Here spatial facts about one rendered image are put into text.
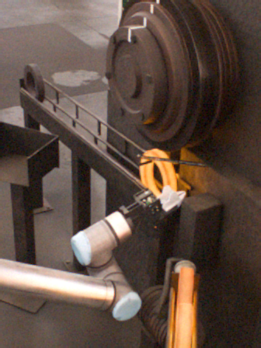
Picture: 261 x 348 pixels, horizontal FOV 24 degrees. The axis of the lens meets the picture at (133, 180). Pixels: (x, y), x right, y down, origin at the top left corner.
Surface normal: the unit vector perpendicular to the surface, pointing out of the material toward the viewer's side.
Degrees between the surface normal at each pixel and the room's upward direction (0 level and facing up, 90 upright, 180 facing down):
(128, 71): 90
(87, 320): 0
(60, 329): 0
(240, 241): 90
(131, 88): 90
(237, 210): 90
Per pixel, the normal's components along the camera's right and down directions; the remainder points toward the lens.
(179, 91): 0.05, 0.45
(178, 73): 0.04, 0.25
